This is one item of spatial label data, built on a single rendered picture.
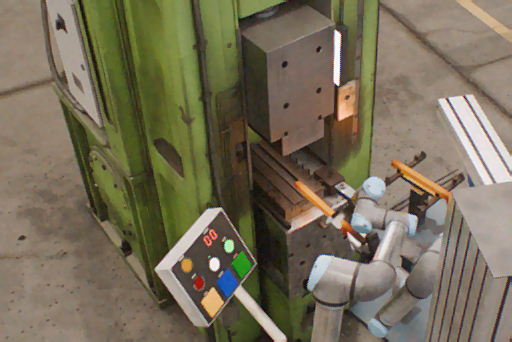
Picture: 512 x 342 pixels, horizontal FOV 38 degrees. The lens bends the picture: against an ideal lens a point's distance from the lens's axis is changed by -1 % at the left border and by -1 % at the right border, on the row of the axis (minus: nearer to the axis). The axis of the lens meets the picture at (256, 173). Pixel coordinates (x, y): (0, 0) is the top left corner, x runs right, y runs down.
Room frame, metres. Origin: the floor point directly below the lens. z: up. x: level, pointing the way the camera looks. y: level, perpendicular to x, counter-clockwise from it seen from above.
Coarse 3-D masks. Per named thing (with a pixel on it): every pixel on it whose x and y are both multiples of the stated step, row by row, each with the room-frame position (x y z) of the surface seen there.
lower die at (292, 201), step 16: (256, 160) 2.44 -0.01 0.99; (288, 160) 2.42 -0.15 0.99; (256, 176) 2.35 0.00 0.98; (272, 176) 2.33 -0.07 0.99; (304, 176) 2.31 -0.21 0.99; (272, 192) 2.24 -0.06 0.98; (288, 192) 2.22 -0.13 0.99; (320, 192) 2.22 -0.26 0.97; (288, 208) 2.14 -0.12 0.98; (304, 208) 2.18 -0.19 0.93
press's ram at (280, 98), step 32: (256, 32) 2.23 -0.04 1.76; (288, 32) 2.22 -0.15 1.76; (320, 32) 2.22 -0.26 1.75; (256, 64) 2.16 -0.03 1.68; (288, 64) 2.15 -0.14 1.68; (320, 64) 2.22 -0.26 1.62; (256, 96) 2.17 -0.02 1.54; (288, 96) 2.15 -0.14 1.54; (320, 96) 2.22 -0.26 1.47; (256, 128) 2.18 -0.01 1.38; (288, 128) 2.14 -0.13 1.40
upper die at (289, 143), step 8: (320, 120) 2.22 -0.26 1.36; (304, 128) 2.18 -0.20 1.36; (312, 128) 2.20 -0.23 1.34; (320, 128) 2.22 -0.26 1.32; (288, 136) 2.14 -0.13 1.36; (296, 136) 2.16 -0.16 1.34; (304, 136) 2.18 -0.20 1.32; (312, 136) 2.20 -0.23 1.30; (320, 136) 2.22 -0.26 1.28; (272, 144) 2.19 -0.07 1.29; (280, 144) 2.14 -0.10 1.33; (288, 144) 2.14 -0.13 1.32; (296, 144) 2.16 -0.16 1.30; (304, 144) 2.18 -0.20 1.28; (280, 152) 2.14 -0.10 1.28; (288, 152) 2.14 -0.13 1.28
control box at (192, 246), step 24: (216, 216) 1.91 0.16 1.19; (192, 240) 1.80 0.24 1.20; (216, 240) 1.84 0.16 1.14; (240, 240) 1.90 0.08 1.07; (168, 264) 1.70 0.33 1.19; (192, 264) 1.73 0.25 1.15; (168, 288) 1.68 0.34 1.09; (192, 288) 1.66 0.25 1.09; (216, 288) 1.71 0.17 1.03; (192, 312) 1.63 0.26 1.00; (216, 312) 1.65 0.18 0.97
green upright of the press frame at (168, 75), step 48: (144, 0) 2.42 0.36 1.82; (144, 48) 2.43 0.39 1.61; (192, 48) 2.12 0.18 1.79; (144, 96) 2.42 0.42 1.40; (192, 96) 2.10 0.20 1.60; (240, 96) 2.21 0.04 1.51; (192, 144) 2.09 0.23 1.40; (192, 192) 2.12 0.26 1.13; (240, 192) 2.19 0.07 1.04; (240, 336) 2.14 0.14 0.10
